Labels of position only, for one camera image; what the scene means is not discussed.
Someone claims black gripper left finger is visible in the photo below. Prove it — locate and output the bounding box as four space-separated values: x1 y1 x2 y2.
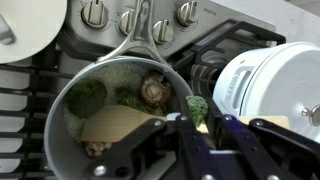
84 118 166 180

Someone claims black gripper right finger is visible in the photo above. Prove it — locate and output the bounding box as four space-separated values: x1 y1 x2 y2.
249 118 320 167

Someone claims wooden spatula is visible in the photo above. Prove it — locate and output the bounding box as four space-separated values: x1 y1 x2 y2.
79 104 291 144

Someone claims white pot lid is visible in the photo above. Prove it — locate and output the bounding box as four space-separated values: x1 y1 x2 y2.
0 0 68 63

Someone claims dark green broccoli head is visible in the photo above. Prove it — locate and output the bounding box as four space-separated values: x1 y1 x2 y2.
66 80 107 118

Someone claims light blue lidded dutch oven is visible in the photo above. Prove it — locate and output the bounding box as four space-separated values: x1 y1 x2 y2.
213 42 320 141

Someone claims brown mushroom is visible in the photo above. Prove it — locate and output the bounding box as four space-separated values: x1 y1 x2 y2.
139 73 173 108

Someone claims green broccoli floret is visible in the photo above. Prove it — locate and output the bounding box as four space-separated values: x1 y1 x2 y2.
186 96 208 127

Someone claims black gas stove grate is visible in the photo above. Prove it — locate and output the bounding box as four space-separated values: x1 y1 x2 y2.
0 20 288 180

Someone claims steel stove knob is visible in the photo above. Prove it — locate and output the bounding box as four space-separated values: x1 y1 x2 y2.
177 1 198 27
153 19 173 45
119 9 136 36
81 0 109 29

